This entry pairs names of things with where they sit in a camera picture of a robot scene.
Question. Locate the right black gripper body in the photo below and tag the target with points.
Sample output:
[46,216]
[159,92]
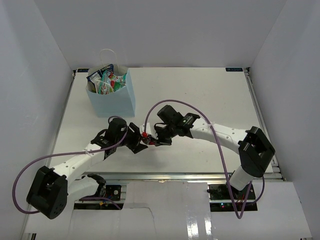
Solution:
[167,132]

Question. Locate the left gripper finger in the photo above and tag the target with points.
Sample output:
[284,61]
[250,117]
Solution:
[134,130]
[140,147]

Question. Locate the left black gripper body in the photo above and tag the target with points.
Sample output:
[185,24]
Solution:
[131,139]

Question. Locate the teal candy bag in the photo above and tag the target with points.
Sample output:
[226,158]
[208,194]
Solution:
[110,83]

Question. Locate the blue snack bag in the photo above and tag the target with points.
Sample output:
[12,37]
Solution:
[97,72]

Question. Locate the small red candy packet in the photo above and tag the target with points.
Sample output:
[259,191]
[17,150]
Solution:
[148,141]

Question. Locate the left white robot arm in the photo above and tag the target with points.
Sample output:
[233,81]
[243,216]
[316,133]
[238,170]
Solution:
[51,187]

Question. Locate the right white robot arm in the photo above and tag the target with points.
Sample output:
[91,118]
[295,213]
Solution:
[252,145]

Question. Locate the light blue paper bag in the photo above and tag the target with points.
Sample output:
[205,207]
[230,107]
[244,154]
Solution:
[122,102]

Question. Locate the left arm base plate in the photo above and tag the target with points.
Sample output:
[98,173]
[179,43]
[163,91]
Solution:
[111,200]

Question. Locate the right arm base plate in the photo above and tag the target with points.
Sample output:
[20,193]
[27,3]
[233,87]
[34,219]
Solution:
[220,200]

